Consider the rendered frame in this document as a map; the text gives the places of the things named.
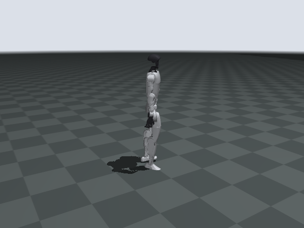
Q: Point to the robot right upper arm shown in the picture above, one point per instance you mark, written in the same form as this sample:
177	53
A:
150	84

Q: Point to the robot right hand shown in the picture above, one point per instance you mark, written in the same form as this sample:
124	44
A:
149	121

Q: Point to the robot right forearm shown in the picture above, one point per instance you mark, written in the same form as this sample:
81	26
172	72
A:
150	104

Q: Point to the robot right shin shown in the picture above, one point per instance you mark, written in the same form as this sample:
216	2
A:
151	150

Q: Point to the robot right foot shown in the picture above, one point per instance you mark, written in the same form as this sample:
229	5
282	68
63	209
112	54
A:
153	167

